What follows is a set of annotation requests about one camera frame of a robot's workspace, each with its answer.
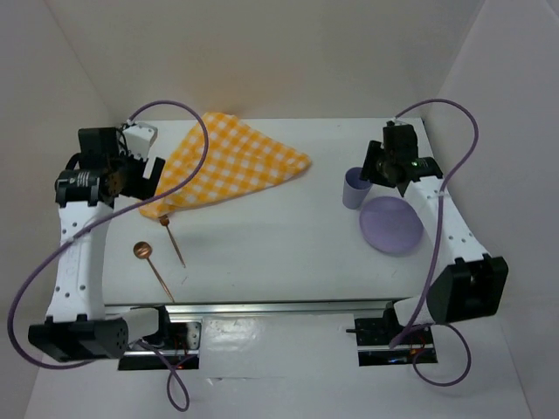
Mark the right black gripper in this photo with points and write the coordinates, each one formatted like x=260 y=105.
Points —
x=369 y=170

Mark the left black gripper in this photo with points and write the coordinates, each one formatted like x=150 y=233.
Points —
x=142 y=188

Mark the lilac plastic cup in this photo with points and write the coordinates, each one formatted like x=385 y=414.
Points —
x=355 y=189

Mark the yellow white checkered cloth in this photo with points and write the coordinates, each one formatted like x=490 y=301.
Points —
x=240 y=161

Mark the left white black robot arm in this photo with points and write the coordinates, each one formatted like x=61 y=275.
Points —
x=76 y=326

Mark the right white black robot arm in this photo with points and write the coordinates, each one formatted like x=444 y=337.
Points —
x=464 y=282

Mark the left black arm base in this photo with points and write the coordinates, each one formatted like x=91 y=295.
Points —
x=179 y=344

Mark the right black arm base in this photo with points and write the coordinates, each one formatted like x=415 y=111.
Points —
x=373 y=336

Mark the copper fork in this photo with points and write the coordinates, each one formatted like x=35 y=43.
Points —
x=164 y=222

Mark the lilac plastic plate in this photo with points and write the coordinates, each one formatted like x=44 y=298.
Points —
x=390 y=225

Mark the copper spoon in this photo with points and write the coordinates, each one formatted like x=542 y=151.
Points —
x=143 y=251

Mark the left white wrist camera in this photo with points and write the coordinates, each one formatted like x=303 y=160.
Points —
x=139 y=139

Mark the aluminium front rail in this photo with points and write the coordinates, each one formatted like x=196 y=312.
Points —
x=257 y=308

